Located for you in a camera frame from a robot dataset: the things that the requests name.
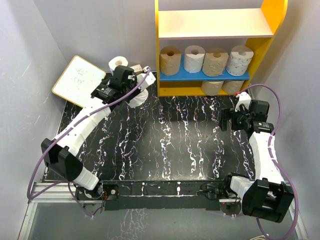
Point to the brown roll front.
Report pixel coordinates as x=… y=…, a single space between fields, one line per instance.
x=170 y=60

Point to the small whiteboard wooden frame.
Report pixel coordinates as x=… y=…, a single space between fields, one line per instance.
x=78 y=80

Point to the brown roll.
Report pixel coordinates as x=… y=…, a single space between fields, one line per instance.
x=211 y=88
x=170 y=60
x=232 y=87
x=215 y=61

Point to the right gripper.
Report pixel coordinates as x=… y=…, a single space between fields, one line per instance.
x=226 y=115

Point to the yellow shelf unit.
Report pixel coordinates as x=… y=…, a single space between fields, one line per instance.
x=259 y=26

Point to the small beige carton box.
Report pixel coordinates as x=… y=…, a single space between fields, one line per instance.
x=137 y=68

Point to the white dotted paper roll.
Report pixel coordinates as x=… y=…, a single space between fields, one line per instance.
x=239 y=60

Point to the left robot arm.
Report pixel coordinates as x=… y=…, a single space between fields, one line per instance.
x=60 y=153

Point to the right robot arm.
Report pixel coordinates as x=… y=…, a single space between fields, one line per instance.
x=268 y=197

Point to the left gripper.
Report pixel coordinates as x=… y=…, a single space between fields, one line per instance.
x=134 y=81

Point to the aluminium rail frame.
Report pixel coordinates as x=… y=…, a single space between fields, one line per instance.
x=173 y=194

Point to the white roll sideways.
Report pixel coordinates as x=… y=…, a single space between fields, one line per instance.
x=139 y=99

